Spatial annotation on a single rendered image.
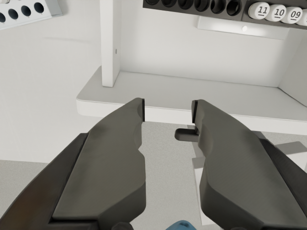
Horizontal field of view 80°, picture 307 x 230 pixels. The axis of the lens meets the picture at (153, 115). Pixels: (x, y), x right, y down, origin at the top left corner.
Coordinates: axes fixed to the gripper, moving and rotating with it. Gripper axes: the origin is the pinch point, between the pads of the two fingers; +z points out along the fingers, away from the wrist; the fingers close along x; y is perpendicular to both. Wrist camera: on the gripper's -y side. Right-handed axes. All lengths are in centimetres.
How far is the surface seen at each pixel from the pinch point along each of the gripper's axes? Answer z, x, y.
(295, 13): 7.1, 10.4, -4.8
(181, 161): 99, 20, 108
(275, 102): 9.5, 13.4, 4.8
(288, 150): 24.7, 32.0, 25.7
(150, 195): 97, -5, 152
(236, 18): 8.1, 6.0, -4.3
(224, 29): 13.3, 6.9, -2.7
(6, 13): 17.2, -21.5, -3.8
